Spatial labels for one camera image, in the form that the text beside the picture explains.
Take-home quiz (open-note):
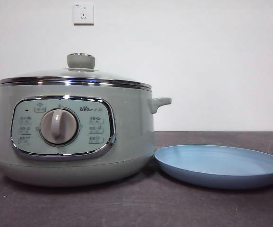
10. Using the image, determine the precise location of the glass lid with green knob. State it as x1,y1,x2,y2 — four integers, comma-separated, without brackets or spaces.
0,52,151,87

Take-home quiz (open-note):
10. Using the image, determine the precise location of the pale green electric steamer pot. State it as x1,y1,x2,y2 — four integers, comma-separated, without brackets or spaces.
0,83,172,188

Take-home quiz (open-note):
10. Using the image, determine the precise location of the blue round plate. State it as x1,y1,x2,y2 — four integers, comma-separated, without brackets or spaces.
154,144,273,190

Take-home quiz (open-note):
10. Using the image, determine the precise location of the white wall socket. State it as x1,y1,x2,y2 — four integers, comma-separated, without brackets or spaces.
73,3,95,26

